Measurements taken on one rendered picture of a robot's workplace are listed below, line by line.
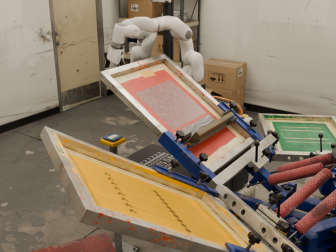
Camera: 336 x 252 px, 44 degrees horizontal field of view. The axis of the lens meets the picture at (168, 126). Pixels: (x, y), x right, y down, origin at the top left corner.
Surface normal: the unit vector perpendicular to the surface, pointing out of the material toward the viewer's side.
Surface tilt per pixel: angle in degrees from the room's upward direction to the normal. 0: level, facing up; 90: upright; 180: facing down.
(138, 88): 32
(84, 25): 90
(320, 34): 90
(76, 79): 90
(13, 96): 90
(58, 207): 0
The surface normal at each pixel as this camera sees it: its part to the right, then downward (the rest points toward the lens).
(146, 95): 0.44, -0.68
